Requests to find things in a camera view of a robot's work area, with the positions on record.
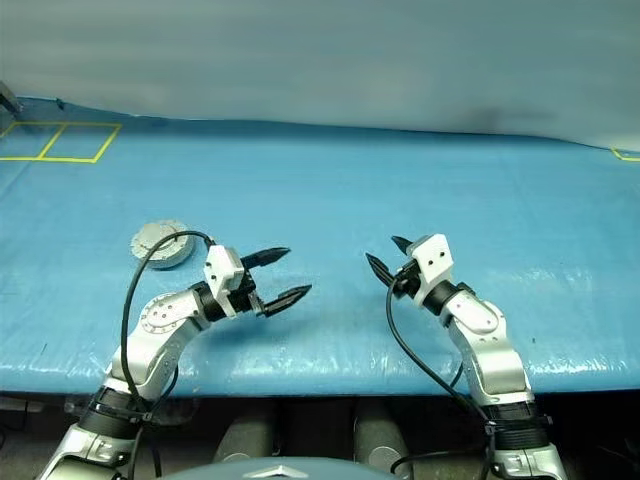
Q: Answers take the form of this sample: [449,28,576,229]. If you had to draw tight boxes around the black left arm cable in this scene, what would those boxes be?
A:
[119,230,217,480]

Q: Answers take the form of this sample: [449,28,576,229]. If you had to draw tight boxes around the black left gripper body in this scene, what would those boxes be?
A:
[229,272,266,317]

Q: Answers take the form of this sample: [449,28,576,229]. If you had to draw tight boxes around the grey rounded shape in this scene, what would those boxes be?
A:
[352,401,414,480]
[213,413,274,465]

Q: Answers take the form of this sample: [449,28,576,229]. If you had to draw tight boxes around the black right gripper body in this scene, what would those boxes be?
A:
[392,257,424,302]

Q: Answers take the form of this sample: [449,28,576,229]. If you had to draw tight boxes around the grey metal bracket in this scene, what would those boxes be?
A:
[0,79,25,119]

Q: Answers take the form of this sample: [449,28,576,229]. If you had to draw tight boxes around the blue table cover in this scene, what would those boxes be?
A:
[0,94,640,399]

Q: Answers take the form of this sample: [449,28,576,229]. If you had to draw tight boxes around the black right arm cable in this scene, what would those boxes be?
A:
[385,277,499,480]

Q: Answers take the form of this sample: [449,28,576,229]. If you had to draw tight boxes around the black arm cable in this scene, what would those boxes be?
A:
[119,230,217,480]
[385,277,499,480]

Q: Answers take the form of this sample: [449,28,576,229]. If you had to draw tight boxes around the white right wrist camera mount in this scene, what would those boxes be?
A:
[408,232,457,308]

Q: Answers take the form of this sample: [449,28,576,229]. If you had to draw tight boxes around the silver round motor lid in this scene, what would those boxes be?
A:
[130,219,190,263]

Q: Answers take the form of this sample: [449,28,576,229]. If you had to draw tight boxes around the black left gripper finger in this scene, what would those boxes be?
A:
[241,246,292,270]
[257,283,314,320]

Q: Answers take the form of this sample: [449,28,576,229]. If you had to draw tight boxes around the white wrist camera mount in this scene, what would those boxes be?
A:
[202,243,246,319]
[408,232,457,308]

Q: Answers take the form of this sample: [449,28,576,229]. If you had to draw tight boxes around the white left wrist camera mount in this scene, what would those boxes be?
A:
[202,243,246,319]

